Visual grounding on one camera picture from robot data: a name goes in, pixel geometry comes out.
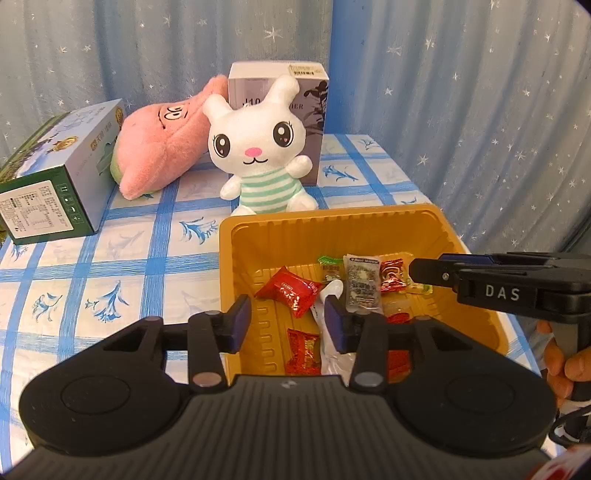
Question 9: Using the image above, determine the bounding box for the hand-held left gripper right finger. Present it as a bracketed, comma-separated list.
[324, 298, 511, 389]

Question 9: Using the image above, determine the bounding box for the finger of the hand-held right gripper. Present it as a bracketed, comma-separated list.
[438, 251, 591, 269]
[410, 257, 462, 291]

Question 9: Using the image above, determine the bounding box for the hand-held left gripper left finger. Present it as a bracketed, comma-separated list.
[60, 295, 252, 393]

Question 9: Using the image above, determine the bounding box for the white plastic wrapper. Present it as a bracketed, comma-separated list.
[313, 281, 356, 376]

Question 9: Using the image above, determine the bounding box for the red white printed candy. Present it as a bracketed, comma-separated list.
[379, 258, 409, 292]

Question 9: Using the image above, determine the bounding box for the red gold snack packet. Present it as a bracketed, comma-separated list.
[286, 329, 321, 376]

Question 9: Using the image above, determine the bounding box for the red twist candy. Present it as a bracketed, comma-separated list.
[255, 266, 324, 318]
[388, 351, 413, 384]

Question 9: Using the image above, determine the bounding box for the small green candy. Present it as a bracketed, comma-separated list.
[318, 254, 343, 283]

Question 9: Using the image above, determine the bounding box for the yellow plastic tray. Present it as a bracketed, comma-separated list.
[218, 203, 510, 386]

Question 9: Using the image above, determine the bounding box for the person's right hand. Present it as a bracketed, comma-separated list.
[536, 320, 591, 409]

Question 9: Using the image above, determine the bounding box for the blue checked tablecloth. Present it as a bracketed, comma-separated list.
[0, 134, 536, 416]

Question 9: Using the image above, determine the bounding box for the blue star curtain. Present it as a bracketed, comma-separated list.
[0, 0, 591, 259]

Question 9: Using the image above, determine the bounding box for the person's red white clothing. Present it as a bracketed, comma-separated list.
[526, 443, 591, 480]

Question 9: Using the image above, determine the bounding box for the white bunny plush toy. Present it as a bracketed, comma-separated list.
[202, 75, 319, 217]

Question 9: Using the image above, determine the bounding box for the pink plush toy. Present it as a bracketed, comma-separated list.
[111, 76, 229, 200]

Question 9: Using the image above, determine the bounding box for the green white cardboard box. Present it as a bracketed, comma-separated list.
[0, 98, 124, 245]

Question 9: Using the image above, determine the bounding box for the white brown cardboard box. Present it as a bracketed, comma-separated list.
[228, 61, 329, 186]

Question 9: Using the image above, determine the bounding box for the black cable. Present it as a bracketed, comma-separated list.
[549, 406, 583, 446]

